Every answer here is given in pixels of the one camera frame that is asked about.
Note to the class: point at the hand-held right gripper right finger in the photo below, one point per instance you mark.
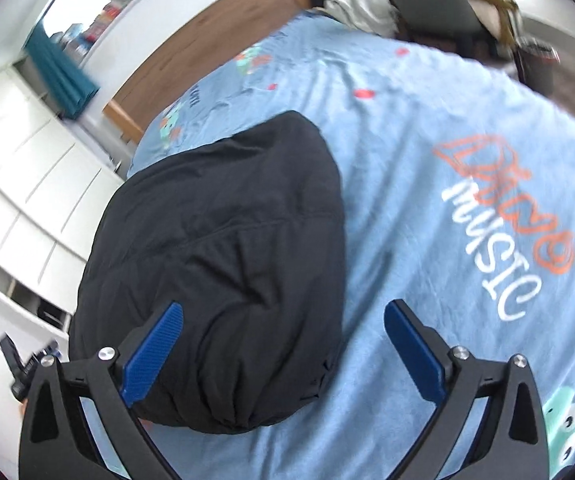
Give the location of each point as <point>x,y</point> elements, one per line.
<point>415,355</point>

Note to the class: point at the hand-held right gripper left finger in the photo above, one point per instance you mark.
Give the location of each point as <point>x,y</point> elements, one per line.
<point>152,355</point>

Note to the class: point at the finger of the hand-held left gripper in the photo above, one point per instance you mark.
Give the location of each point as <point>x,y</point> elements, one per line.
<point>42,355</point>

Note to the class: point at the black puffer jacket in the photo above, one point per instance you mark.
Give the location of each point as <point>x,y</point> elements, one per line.
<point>217,240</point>

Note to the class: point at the white crumpled clothes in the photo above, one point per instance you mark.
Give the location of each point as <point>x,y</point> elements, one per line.
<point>362,7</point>

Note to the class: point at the white wardrobe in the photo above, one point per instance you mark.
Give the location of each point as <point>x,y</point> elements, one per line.
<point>22,180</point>

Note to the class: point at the blue dinosaur printed bed sheet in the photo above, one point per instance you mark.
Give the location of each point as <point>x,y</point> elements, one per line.
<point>417,125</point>

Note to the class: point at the teal curtain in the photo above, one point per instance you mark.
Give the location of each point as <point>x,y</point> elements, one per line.
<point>59,75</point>

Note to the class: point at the dark trash bin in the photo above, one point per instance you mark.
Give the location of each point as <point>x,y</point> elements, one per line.
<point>537,67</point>

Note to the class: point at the wooden bed headboard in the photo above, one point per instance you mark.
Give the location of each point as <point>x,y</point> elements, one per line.
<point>202,40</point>

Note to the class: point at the grey chair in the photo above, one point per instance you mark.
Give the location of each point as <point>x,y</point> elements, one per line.
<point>422,0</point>

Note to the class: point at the brown jacket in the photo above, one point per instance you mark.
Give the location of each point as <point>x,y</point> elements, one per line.
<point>492,5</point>

